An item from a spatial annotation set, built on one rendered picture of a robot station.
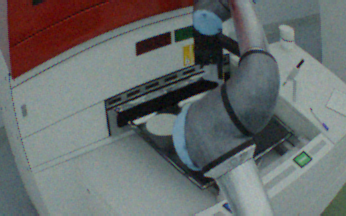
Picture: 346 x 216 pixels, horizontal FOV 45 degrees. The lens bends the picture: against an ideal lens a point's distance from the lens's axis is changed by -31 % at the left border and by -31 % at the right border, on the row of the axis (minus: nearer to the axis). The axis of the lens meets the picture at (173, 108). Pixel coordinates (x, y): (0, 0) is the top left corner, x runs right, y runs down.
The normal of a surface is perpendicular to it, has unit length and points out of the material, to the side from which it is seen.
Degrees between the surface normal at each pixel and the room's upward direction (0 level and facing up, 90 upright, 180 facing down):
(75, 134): 90
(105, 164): 0
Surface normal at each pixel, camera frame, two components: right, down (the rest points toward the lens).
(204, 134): -0.51, 0.07
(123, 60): 0.55, 0.45
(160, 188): -0.04, -0.82
